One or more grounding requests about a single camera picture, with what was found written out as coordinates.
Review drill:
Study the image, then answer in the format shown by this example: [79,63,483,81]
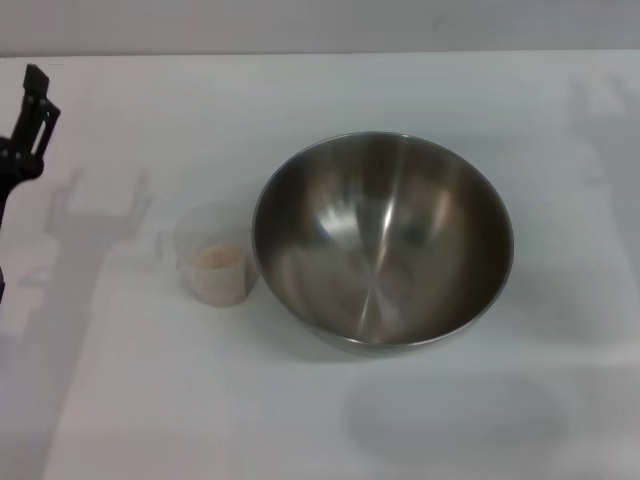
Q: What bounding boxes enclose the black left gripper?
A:
[0,63,62,236]

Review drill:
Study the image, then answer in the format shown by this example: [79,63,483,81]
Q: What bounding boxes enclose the white rice grains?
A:
[194,243,246,304]

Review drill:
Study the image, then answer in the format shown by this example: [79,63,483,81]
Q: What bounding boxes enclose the clear plastic measuring cup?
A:
[159,202,261,306]

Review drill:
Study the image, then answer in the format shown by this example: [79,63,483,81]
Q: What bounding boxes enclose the stainless steel mixing bowl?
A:
[251,130,515,357]

